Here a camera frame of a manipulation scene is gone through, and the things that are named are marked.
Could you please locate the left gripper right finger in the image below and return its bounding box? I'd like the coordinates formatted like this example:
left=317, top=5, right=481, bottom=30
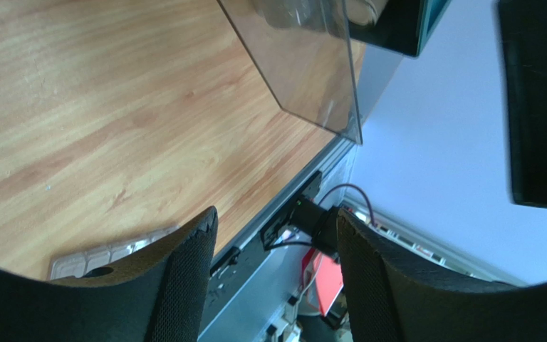
left=337, top=211, right=547, bottom=341

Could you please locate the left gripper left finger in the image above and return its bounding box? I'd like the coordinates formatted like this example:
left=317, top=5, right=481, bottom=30
left=0, top=207, right=218, bottom=341

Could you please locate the clear drawer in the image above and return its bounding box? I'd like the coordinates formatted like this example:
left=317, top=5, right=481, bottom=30
left=220, top=0, right=363, bottom=144

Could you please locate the foundation bottle black cap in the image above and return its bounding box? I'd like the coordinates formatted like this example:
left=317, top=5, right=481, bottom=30
left=345, top=0, right=389, bottom=26

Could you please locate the clear plastic bottle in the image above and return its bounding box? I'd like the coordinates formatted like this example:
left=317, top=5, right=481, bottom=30
left=252, top=0, right=345, bottom=36

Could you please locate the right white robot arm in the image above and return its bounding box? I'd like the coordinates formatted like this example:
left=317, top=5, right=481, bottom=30
left=496, top=1, right=547, bottom=208

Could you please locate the eyeshadow palette clear case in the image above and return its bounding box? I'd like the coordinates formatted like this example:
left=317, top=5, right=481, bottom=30
left=48, top=226, right=179, bottom=280

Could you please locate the teal drawer cabinet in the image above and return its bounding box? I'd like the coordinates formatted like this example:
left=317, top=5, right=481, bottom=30
left=349, top=0, right=450, bottom=58

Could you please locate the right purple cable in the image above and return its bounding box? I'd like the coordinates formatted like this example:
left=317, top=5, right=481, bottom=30
left=318, top=183, right=379, bottom=226

